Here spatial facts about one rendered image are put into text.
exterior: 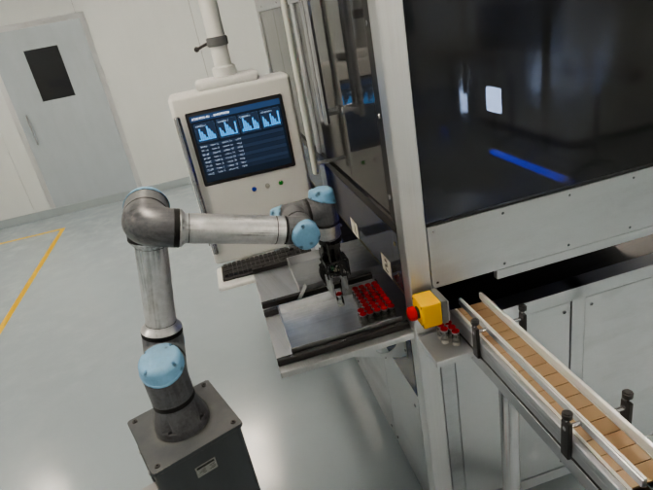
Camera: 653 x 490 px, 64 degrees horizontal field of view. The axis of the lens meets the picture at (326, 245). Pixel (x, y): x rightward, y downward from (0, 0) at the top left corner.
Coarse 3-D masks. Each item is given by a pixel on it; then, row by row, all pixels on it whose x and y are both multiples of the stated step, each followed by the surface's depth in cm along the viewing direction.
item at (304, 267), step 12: (312, 252) 205; (348, 252) 206; (360, 252) 205; (288, 264) 204; (300, 264) 204; (312, 264) 202; (360, 264) 195; (372, 264) 193; (300, 276) 195; (312, 276) 193; (336, 276) 183; (348, 276) 184; (300, 288) 181
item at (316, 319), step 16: (288, 304) 173; (304, 304) 174; (320, 304) 174; (336, 304) 172; (352, 304) 171; (288, 320) 169; (304, 320) 167; (320, 320) 165; (336, 320) 164; (352, 320) 162; (384, 320) 153; (400, 320) 154; (288, 336) 154; (304, 336) 159; (320, 336) 157; (336, 336) 151
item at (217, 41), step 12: (204, 0) 200; (216, 0) 203; (204, 12) 202; (216, 12) 203; (204, 24) 205; (216, 24) 204; (216, 36) 206; (216, 48) 207; (216, 60) 210; (228, 60) 211; (216, 72) 211; (228, 72) 211
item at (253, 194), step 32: (192, 96) 207; (224, 96) 210; (256, 96) 212; (288, 96) 215; (192, 128) 211; (224, 128) 214; (256, 128) 217; (288, 128) 220; (192, 160) 216; (224, 160) 219; (256, 160) 222; (288, 160) 225; (224, 192) 224; (256, 192) 228; (288, 192) 231; (224, 256) 235
